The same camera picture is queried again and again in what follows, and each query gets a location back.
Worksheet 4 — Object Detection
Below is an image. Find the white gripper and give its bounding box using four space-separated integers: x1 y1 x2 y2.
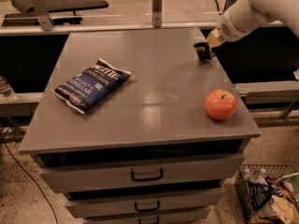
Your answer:
206 0 265 48

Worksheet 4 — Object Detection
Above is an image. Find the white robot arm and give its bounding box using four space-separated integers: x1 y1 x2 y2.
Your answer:
206 0 299 48

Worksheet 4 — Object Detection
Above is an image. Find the red apple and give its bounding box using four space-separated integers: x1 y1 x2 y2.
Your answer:
205 90 237 121

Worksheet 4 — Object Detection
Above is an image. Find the grey drawer cabinet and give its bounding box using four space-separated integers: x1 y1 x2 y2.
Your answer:
20 28 259 224

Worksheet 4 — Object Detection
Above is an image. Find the blue kettle chips bag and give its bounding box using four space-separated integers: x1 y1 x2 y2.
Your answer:
54 59 131 114

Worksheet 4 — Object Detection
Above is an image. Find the water bottle in basket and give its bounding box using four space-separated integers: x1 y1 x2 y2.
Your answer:
242 168 268 187

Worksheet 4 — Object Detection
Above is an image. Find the red snack bag in basket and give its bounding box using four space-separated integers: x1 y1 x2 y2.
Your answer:
266 176 295 203

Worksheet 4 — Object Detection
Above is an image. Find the blue snack bag in basket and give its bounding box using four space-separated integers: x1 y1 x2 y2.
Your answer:
248 183 272 211

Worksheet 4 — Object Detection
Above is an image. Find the green snack bag in basket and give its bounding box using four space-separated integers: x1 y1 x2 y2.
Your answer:
279 172 299 203

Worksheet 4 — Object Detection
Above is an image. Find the yellow snack bag in basket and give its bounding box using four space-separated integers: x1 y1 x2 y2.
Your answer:
257 195 299 224

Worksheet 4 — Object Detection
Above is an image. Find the plastic water bottle left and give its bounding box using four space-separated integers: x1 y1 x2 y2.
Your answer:
0 76 17 102

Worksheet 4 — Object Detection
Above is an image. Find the middle metal bracket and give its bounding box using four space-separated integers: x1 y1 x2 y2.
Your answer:
152 0 163 27

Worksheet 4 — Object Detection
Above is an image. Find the top drawer black handle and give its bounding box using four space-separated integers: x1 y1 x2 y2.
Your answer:
130 169 164 182

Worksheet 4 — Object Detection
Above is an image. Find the drawer black handle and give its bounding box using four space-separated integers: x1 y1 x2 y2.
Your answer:
137 217 160 224
130 169 164 182
134 201 161 213

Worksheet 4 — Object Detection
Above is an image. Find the middle drawer black handle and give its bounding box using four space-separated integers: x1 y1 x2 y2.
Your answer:
134 201 161 213

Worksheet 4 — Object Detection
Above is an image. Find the wire basket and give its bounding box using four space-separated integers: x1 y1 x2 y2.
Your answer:
235 164 296 224

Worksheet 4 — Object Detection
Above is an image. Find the left metal bracket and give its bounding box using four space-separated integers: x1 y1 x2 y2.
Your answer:
31 0 53 31

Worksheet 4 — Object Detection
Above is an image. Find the bottom drawer black handle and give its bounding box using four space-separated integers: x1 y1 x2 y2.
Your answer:
137 217 160 224

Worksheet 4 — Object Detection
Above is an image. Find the black floor cable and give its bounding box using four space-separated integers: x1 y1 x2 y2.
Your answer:
0 131 60 224

